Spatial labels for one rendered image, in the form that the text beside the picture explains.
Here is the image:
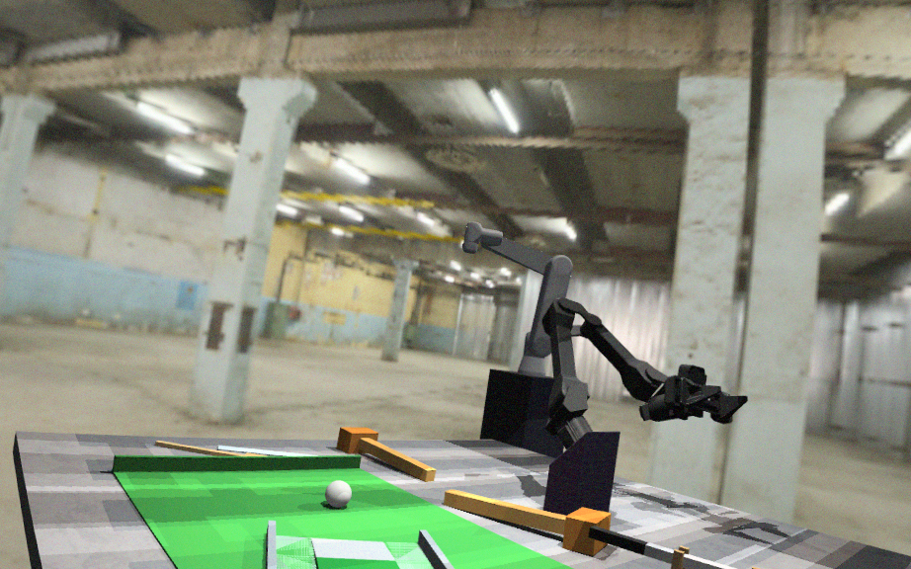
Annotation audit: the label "green rectangular mat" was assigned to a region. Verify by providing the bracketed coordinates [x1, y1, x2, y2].
[112, 468, 572, 569]

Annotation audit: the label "white golf ball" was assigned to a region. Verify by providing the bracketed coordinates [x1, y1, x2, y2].
[325, 480, 352, 508]

